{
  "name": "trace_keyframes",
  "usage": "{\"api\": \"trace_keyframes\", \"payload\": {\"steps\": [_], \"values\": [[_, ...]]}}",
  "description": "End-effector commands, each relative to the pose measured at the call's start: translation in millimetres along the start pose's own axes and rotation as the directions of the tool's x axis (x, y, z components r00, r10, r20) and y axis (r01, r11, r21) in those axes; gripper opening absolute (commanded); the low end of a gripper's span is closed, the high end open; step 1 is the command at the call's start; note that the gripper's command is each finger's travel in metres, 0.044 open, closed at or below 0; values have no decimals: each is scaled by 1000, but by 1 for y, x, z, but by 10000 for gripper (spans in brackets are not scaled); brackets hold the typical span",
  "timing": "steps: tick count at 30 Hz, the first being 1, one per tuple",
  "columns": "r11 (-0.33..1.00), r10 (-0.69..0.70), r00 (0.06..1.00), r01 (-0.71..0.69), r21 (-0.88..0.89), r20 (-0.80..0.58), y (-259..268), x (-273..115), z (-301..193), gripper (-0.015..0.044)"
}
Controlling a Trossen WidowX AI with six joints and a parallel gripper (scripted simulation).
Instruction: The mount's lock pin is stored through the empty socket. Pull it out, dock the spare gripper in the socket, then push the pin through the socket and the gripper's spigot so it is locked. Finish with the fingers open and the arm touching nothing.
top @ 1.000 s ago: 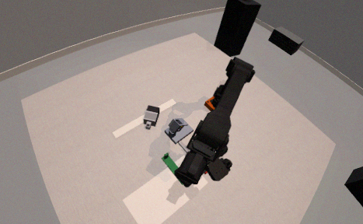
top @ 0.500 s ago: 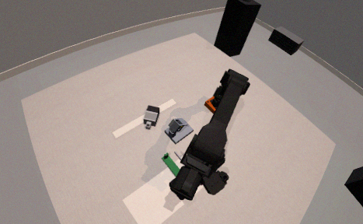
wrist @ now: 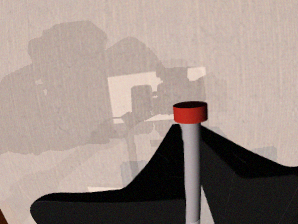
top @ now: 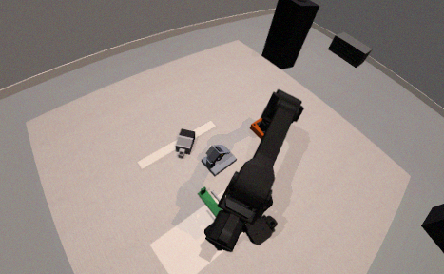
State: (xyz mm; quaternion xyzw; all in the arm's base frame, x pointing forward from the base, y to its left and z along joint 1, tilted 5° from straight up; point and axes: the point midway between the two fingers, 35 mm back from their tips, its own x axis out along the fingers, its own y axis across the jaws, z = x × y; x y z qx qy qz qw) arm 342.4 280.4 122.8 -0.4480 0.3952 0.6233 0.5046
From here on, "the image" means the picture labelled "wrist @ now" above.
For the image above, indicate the grey tapered pin with red head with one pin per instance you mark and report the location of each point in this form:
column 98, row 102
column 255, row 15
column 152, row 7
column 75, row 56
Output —
column 191, row 114

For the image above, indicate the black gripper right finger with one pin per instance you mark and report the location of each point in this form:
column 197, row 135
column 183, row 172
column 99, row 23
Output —
column 242, row 187

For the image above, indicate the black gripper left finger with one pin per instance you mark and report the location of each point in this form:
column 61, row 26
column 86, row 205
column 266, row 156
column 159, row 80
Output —
column 155, row 196

